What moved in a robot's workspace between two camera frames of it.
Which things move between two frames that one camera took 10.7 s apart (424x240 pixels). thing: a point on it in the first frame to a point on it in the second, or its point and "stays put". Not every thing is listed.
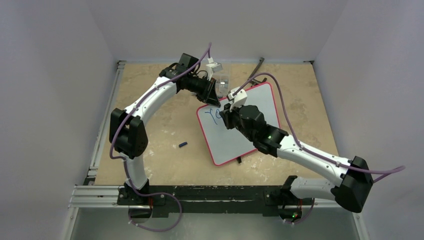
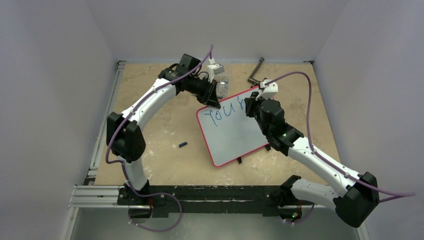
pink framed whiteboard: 224,144 stays put
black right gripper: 228,117 to 250,105
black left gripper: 209,95 stays put
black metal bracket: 253,82 stays put
